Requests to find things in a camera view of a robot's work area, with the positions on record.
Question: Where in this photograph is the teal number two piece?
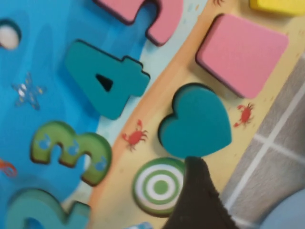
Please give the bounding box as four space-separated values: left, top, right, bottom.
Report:
4 187 92 229

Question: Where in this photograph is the pink square piece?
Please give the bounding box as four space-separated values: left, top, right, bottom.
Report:
194 13 290 100

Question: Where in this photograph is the teal number four piece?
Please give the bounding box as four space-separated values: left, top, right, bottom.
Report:
63 39 151 121

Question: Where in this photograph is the grey checked tablecloth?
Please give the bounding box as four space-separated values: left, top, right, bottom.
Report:
220 53 305 229

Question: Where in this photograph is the teal heart piece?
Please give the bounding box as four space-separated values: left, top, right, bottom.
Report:
157 82 233 160

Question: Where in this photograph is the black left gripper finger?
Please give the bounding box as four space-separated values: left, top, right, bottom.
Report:
162 156 242 229

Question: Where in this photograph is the light blue bowl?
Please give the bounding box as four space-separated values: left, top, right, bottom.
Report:
256 187 305 229

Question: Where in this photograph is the pink number five piece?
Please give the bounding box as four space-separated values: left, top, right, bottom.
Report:
92 0 184 47

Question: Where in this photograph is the colourful wooden puzzle board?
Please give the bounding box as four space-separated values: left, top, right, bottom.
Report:
0 0 305 229

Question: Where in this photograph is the yellow pentagon piece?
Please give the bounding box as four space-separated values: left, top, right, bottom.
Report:
249 0 305 17

